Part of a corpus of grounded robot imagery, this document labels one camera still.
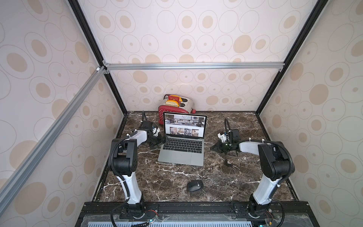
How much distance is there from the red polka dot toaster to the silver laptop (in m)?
0.03

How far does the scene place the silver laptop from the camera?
3.09 ft

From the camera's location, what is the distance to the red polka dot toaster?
3.24ft
